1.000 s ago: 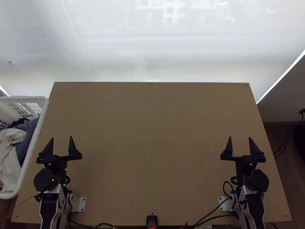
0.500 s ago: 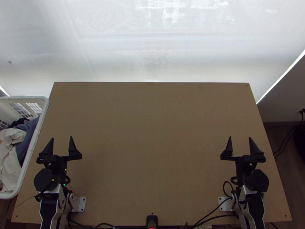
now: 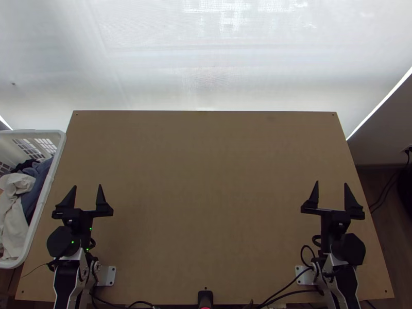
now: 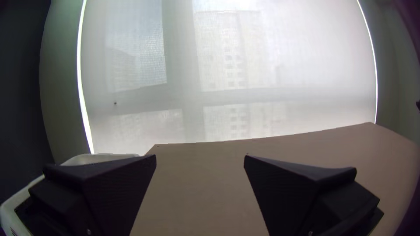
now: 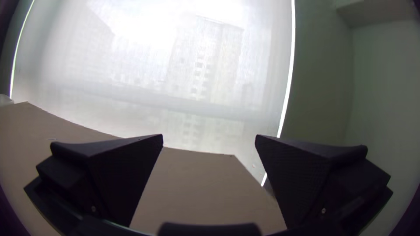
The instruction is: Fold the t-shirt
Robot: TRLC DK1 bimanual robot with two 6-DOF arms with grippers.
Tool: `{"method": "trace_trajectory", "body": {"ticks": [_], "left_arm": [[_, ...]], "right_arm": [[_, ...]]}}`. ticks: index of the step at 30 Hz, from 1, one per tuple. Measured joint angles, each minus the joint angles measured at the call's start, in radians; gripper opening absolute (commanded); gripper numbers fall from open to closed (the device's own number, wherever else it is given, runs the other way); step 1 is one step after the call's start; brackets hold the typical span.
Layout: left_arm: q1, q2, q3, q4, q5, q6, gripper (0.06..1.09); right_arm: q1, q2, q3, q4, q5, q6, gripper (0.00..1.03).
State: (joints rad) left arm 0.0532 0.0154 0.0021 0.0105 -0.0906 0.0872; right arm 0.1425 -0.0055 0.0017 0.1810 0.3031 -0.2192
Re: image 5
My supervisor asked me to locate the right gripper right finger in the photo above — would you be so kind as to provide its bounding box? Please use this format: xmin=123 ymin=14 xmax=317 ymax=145
xmin=255 ymin=134 xmax=394 ymax=230

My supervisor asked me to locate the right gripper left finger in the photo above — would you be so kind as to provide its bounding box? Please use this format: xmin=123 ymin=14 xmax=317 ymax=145
xmin=23 ymin=133 xmax=164 ymax=229

